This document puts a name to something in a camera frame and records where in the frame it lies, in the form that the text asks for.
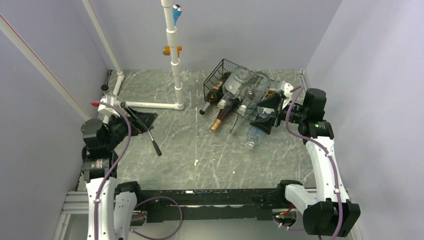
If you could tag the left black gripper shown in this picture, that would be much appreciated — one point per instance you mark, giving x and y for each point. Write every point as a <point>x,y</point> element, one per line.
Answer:
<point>147,118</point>

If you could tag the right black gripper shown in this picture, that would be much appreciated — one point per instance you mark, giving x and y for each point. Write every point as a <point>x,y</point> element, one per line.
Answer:
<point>265,124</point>

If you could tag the clear round cork-stoppered bottle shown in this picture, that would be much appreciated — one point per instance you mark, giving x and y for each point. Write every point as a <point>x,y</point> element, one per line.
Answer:
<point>106,90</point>

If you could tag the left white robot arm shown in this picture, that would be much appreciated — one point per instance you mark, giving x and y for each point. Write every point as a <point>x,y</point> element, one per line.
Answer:
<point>110,204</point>

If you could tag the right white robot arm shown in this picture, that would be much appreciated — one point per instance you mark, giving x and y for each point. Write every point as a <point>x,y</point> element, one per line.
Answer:
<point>330,212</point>

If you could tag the clear square bottle black cap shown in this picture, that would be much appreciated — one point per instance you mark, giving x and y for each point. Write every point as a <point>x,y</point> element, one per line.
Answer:
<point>270,92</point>

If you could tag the blue square glass bottle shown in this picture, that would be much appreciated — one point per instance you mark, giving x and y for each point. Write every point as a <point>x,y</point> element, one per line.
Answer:
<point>255,136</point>

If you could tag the clear slim empty bottle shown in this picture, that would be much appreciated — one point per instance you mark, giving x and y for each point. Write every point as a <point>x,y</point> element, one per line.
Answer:
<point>241,121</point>

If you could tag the clear bottle dark label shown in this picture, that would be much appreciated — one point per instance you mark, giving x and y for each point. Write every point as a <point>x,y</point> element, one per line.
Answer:
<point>254,91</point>

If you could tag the dark gold-foil wine bottle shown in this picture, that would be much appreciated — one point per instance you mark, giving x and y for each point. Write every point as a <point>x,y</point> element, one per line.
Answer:
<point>224,113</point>

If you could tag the clear bottle silver cap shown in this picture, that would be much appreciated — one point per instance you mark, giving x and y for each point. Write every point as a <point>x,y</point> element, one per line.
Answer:
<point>234,85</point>

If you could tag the dark green wine bottle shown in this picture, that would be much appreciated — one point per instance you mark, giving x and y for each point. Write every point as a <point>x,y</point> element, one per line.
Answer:
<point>215,93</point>

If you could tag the blue pipe clip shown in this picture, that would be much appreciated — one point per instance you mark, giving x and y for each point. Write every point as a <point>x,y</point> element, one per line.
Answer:
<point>176,12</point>

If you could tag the black handled metal tool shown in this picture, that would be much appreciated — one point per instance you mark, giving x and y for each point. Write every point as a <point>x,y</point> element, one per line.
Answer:
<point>142,125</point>

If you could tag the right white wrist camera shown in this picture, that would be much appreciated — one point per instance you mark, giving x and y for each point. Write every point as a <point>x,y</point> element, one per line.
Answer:
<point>284,89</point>

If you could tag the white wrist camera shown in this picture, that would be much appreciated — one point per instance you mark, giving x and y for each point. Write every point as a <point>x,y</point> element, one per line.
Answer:
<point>284,89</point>
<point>111,100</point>

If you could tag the white PVC pipe frame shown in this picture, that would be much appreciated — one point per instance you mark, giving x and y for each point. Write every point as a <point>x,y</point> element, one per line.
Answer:
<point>172,50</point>

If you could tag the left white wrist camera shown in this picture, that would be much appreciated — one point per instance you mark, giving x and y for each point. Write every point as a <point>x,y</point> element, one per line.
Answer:
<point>111,100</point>

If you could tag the black wire wine rack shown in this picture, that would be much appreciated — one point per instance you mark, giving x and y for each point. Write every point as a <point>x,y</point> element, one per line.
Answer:
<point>224,66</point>

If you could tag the aluminium frame rail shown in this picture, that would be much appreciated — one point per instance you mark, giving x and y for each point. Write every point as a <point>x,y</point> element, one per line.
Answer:
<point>77,202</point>

